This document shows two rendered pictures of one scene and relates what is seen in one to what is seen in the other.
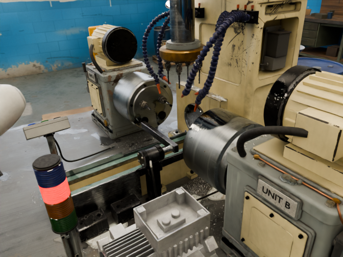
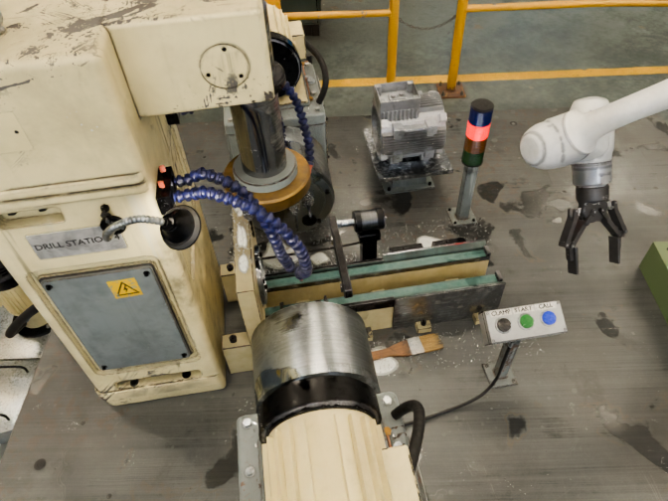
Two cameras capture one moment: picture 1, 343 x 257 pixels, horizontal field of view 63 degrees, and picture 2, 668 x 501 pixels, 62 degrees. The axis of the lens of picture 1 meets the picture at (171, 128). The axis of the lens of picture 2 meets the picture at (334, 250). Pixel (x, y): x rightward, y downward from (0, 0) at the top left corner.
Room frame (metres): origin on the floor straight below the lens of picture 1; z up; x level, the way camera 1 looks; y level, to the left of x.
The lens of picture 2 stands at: (1.81, 0.44, 2.07)
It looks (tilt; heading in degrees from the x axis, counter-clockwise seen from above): 48 degrees down; 206
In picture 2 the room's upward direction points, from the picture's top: 3 degrees counter-clockwise
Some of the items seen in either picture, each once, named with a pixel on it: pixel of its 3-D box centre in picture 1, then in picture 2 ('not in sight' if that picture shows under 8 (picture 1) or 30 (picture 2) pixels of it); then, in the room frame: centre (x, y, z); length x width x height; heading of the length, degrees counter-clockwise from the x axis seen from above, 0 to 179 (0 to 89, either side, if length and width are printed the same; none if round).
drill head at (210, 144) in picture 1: (234, 154); (284, 174); (0.78, -0.20, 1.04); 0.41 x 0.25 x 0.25; 32
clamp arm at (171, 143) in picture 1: (157, 135); (340, 254); (0.98, 0.05, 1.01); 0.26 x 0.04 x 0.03; 32
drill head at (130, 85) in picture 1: (138, 97); (317, 394); (1.36, 0.16, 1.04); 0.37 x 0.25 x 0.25; 32
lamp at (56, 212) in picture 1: (58, 203); (475, 141); (0.52, 0.27, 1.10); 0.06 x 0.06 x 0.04
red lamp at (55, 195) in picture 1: (54, 187); (478, 127); (0.52, 0.27, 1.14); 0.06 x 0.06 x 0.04
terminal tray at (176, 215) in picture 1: (171, 223); (396, 101); (0.42, 0.01, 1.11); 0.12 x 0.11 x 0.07; 121
